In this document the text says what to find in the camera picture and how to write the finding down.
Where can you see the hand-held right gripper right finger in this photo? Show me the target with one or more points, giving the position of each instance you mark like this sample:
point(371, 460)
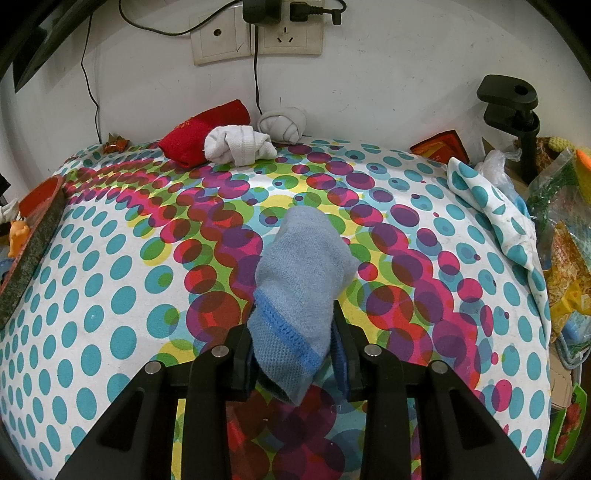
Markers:
point(341, 364)

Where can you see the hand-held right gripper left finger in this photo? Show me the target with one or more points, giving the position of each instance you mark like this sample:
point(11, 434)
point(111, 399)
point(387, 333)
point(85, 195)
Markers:
point(238, 360)

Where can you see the light blue sock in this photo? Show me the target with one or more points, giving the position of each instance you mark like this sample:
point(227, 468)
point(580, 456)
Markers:
point(300, 286)

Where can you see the red round basin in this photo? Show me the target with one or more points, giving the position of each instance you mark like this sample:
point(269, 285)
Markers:
point(41, 194)

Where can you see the polka dot cloth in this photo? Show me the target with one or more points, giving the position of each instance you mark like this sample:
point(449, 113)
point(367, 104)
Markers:
point(115, 300)

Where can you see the white striped sock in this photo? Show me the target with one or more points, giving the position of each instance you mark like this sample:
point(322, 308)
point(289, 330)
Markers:
point(235, 141)

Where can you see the red folded sock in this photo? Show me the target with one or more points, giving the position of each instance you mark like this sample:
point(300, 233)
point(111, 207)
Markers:
point(194, 136)

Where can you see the strawberry print packet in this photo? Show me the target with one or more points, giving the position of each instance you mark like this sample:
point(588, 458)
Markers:
point(565, 424)

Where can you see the red orange packet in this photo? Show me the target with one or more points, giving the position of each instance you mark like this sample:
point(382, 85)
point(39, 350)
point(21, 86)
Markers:
point(438, 147)

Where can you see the white rolled sock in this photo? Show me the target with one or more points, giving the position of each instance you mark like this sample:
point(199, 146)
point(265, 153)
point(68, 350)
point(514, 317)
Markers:
point(281, 122)

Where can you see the yellow net bag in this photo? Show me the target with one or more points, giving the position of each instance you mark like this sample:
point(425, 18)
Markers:
point(568, 267)

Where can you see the red gold snack wrapper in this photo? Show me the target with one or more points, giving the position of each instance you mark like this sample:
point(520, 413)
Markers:
point(114, 144)

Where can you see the orange rubber toy animal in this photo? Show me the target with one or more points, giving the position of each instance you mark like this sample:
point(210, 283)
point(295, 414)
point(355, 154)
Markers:
point(18, 235)

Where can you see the clear plastic bag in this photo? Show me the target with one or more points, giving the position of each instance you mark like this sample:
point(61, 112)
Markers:
point(496, 164)

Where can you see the small white cloth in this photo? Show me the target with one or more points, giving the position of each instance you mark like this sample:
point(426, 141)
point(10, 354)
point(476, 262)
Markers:
point(7, 211)

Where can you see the black clamp stand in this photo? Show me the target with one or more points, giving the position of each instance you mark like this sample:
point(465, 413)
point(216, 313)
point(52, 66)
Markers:
point(528, 138)

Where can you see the black charger plug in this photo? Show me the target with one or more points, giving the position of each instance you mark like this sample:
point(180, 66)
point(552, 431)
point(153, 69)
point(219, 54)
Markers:
point(261, 11)

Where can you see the black power plug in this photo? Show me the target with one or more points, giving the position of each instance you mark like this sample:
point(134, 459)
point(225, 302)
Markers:
point(304, 9)

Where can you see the white wall socket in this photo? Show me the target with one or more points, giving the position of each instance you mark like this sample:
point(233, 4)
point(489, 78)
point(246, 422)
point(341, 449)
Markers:
point(288, 39)
point(221, 39)

